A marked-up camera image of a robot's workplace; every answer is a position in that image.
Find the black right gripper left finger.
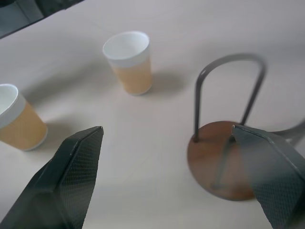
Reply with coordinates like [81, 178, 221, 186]
[0, 125, 104, 229]

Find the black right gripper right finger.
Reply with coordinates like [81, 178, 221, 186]
[231, 125, 305, 229]

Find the orange white paper cup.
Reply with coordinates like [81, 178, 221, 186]
[102, 31, 153, 96]
[0, 83, 49, 152]

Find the wooden base metal hoop stand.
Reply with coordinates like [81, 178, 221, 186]
[187, 53, 305, 201]

